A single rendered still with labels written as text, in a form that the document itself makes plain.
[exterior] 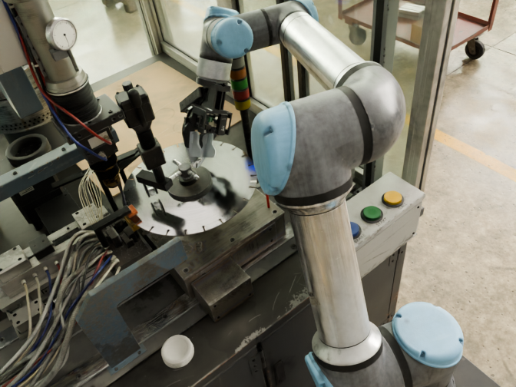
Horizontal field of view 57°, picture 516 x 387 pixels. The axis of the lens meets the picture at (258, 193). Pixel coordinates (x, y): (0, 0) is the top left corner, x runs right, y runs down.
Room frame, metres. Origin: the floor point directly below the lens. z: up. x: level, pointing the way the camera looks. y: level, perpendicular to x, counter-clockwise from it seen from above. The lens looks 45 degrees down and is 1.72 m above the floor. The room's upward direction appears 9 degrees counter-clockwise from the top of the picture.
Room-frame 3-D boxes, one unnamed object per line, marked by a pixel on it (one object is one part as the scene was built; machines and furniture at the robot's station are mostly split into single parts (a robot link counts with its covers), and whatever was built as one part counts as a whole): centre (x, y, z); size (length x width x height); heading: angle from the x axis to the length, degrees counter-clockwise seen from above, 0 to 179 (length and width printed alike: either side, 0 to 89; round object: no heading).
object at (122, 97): (0.79, 0.21, 1.17); 0.06 x 0.05 x 0.20; 112
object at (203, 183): (0.85, 0.16, 0.96); 0.11 x 0.11 x 0.03
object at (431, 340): (0.37, -0.24, 0.91); 0.13 x 0.12 x 0.14; 103
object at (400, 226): (0.72, -0.24, 0.82); 0.28 x 0.11 x 0.15; 121
